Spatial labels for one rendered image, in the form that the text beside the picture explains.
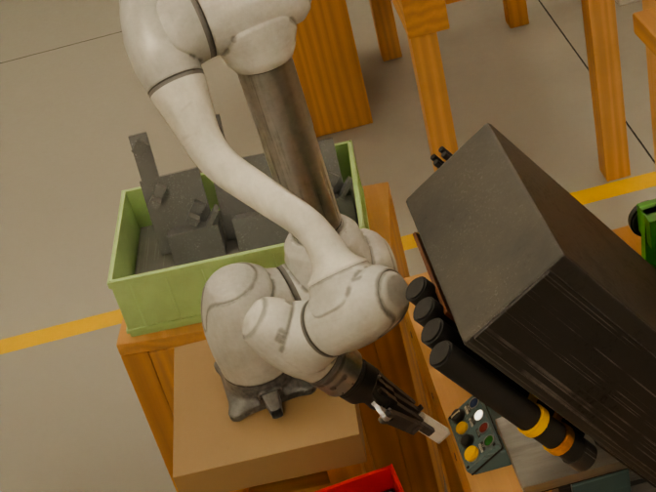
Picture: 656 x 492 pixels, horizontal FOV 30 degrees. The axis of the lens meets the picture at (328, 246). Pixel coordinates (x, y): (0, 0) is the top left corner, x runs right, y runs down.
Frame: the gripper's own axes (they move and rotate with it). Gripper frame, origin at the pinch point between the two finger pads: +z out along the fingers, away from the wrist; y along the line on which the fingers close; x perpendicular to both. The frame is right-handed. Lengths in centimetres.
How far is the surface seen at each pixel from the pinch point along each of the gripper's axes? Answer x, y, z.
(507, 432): 15.0, 17.6, -3.1
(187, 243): -41, -99, -14
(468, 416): 1.8, -8.9, 11.1
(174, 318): -51, -81, -11
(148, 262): -53, -103, -17
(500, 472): 1.5, 3.4, 15.5
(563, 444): 29, 43, -18
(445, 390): -1.9, -21.4, 13.1
